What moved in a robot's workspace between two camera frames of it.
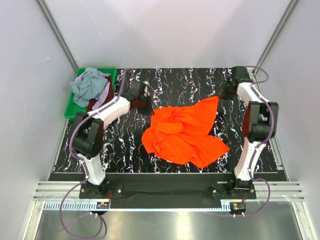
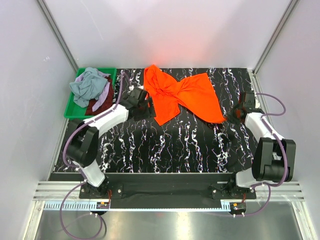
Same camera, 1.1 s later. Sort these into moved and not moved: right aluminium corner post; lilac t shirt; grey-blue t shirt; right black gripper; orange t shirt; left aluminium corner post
Moved: orange t shirt; right black gripper
Not moved: right aluminium corner post; left aluminium corner post; grey-blue t shirt; lilac t shirt
